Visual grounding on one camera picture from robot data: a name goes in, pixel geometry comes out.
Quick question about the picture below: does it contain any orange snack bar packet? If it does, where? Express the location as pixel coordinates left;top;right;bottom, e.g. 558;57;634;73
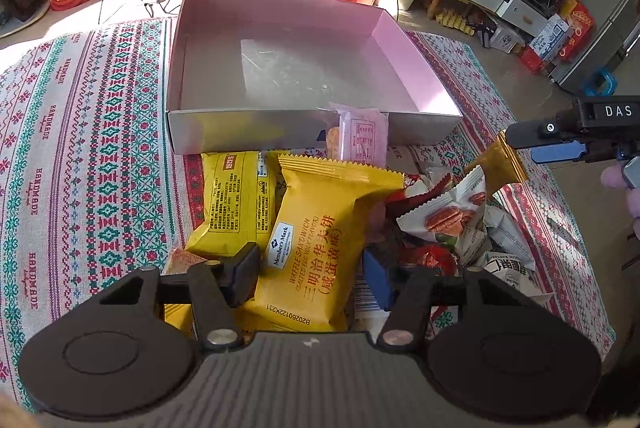
464;130;528;195

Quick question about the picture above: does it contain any red white candy packet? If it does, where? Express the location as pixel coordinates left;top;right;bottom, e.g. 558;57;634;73
399;244;458;276

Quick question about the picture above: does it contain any yellow waffle sandwich packet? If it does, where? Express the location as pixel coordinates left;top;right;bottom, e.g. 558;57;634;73
243;154;405;332

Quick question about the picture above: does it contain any white pecan packet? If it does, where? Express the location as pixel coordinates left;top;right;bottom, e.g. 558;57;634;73
396;166;489;266
474;252;552;306

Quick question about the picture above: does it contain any white blue snack packet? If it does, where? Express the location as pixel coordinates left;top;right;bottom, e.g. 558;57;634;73
484;205;536;271

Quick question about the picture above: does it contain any pink snack packet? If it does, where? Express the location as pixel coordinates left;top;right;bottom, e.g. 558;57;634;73
326;103;388;169

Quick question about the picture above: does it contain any right hand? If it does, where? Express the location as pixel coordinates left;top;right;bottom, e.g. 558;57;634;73
600;164;640;237

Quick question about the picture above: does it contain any patterned red green cloth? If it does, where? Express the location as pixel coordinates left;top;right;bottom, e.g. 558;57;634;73
1;18;616;411

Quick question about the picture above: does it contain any pink cardboard box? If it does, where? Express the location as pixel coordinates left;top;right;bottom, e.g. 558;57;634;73
165;0;462;155

